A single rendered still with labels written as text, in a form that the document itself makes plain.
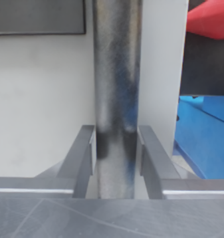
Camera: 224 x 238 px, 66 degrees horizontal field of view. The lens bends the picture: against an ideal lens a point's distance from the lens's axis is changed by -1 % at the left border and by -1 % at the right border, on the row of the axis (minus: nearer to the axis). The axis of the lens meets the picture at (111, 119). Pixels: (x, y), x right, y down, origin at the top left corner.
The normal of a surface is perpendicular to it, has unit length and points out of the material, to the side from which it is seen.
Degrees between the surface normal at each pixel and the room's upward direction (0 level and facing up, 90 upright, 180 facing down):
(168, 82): 0
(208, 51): 0
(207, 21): 43
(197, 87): 0
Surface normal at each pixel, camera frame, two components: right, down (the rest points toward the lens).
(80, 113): -0.02, 0.29
